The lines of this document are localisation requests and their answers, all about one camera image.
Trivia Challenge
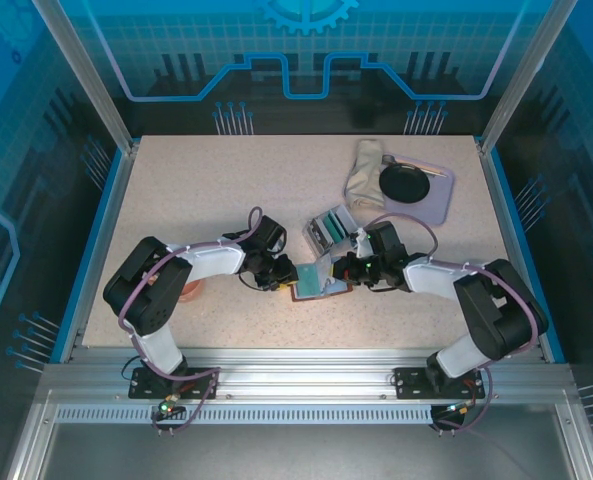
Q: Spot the dark grey credit card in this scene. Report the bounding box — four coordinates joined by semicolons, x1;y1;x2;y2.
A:
307;219;333;252

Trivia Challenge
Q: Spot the clear acrylic card box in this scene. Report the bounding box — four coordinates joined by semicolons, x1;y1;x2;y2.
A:
301;201;360;257

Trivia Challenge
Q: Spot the white credit card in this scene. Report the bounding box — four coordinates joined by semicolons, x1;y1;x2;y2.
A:
332;203;356;237

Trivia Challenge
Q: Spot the small orange bowl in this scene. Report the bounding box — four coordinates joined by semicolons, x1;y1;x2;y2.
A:
180;278;204;304

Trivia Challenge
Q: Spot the beige cloth pouch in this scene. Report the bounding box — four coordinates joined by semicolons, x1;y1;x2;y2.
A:
344;138;389;209

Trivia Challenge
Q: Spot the lavender plastic tray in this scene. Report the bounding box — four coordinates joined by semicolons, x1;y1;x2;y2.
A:
344;153;457;226

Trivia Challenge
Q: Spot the black round plate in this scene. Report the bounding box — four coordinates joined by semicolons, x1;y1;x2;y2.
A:
378;163;433;204

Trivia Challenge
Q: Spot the blue table side strip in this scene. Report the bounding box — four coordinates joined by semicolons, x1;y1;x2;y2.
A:
489;148;565;365
50;148;128;365

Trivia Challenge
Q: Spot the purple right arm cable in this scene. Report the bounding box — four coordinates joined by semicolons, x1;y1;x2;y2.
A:
357;211;550;402

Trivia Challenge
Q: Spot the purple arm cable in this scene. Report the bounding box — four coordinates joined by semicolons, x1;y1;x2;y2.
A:
357;211;550;402
117;205;265;387

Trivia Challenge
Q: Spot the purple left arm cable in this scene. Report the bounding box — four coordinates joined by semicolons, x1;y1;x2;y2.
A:
117;205;265;387

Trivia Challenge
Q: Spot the aluminium front frame rail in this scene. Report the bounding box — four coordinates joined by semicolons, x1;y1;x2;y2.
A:
40;347;577;402

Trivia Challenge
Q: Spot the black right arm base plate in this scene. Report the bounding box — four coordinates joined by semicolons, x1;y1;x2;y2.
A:
393;366;488;401

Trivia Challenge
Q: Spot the slotted grey cable duct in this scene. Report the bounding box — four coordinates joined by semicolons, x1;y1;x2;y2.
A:
55;405;440;426

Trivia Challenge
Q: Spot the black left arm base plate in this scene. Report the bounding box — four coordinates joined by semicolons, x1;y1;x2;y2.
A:
128;366;222;401

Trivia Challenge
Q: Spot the aluminium frame post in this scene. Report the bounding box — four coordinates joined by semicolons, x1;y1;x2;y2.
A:
30;0;140;152
477;0;565;152

